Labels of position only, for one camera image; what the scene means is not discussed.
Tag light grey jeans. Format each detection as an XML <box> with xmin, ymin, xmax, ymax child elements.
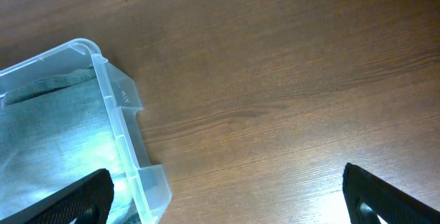
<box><xmin>1</xmin><ymin>67</ymin><xmax>137</xmax><ymax>223</ymax></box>

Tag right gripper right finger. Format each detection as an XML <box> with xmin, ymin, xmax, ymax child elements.
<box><xmin>342</xmin><ymin>163</ymin><xmax>439</xmax><ymax>224</ymax></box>

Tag clear plastic storage bin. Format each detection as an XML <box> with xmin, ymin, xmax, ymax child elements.
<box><xmin>1</xmin><ymin>38</ymin><xmax>172</xmax><ymax>223</ymax></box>

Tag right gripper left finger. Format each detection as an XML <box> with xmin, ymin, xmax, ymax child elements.
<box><xmin>1</xmin><ymin>168</ymin><xmax>114</xmax><ymax>224</ymax></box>

